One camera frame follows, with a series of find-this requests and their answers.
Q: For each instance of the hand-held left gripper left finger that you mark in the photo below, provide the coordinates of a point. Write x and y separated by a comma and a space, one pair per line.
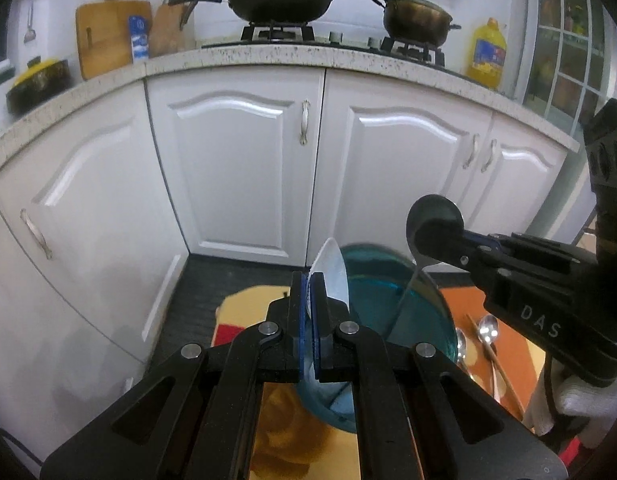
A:
299, 305

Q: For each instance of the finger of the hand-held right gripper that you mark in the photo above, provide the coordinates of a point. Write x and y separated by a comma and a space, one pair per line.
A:
441, 242

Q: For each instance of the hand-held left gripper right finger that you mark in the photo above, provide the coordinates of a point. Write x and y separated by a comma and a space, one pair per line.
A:
316, 305

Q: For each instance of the metal spoon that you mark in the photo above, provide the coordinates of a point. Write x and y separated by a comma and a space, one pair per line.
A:
461, 347
431, 210
488, 331
30, 30

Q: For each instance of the floral cup with teal inside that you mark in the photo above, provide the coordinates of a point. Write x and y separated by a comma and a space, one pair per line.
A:
378, 300

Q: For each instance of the orange and yellow dotted blanket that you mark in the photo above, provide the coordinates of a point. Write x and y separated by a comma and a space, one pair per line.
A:
468, 302

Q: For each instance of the white cabinet door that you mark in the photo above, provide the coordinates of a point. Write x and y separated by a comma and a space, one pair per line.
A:
238, 170
88, 270
528, 185
388, 180

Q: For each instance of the yellow oil bottle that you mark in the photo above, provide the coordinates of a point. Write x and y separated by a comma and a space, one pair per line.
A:
486, 50

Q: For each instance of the brown cooking pot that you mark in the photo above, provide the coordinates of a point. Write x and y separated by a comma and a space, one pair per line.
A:
416, 22

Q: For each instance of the glass pane door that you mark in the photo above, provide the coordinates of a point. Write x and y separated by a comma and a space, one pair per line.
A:
563, 50

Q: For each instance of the gas stove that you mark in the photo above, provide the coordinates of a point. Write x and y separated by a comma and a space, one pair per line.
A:
288, 35

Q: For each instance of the speckled stone countertop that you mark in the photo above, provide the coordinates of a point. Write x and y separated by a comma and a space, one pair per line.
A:
213, 57

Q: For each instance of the black wok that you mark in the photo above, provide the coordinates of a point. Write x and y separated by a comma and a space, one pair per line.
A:
278, 12

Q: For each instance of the wooden knife block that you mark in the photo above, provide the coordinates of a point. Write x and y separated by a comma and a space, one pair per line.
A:
166, 32

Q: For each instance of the blue packet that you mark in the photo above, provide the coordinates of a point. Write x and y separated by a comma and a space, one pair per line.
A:
140, 40

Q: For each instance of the wooden cutting board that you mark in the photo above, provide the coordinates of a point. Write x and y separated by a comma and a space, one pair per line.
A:
103, 40

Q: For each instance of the black clay pot yellow lid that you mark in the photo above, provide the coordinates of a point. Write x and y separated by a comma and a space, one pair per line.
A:
38, 87

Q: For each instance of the hanging metal spoon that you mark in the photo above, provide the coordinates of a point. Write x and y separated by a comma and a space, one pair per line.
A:
30, 30

